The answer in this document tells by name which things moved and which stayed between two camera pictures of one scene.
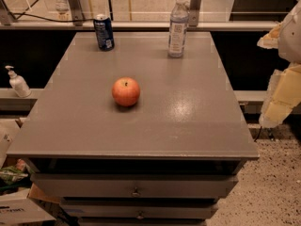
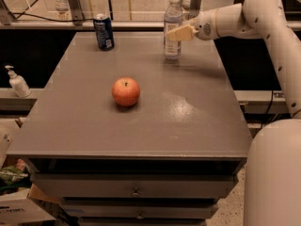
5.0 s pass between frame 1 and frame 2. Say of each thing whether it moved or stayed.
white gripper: moved
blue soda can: stayed
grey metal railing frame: stayed
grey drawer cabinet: stayed
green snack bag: stayed
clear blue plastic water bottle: moved
